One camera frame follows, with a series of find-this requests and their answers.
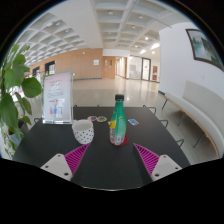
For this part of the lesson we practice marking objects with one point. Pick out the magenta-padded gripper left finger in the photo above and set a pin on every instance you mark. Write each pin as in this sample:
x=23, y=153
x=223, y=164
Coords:
x=63, y=163

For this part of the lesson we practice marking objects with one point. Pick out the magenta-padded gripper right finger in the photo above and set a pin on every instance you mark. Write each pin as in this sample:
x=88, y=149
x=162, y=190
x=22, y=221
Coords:
x=160, y=165

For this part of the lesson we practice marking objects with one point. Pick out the green plastic drink bottle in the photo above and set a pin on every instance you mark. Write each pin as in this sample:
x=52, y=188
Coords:
x=118, y=123

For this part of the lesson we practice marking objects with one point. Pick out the white polka dot cup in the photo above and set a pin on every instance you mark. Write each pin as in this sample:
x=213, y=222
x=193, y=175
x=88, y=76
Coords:
x=83, y=131

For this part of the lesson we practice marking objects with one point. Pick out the small blue card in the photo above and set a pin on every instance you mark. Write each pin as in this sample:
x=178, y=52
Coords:
x=133, y=122

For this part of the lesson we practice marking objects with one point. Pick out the long white bench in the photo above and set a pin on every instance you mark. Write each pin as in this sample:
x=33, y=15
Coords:
x=200, y=113

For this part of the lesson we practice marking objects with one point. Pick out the clear acrylic sign stand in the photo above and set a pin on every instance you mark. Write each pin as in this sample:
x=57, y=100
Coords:
x=57, y=96

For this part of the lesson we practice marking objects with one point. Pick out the green potted plant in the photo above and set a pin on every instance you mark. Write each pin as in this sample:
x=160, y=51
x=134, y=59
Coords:
x=13, y=86

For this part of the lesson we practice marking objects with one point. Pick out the framed landscape picture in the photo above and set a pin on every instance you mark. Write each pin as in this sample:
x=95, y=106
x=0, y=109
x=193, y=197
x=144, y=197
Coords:
x=206, y=48

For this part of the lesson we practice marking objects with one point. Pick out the round ceiling lights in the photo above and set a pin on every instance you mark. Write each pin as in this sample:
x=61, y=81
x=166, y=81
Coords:
x=140, y=16

